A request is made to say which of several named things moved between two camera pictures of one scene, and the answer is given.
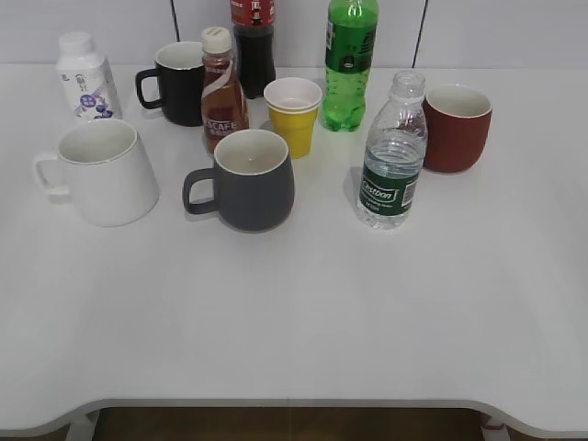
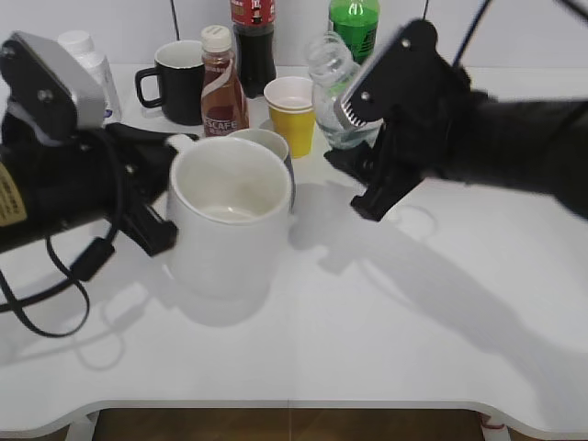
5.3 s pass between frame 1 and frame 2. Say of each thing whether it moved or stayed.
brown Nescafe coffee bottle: stayed
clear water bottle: moved
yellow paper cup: stayed
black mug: stayed
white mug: moved
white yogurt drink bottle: stayed
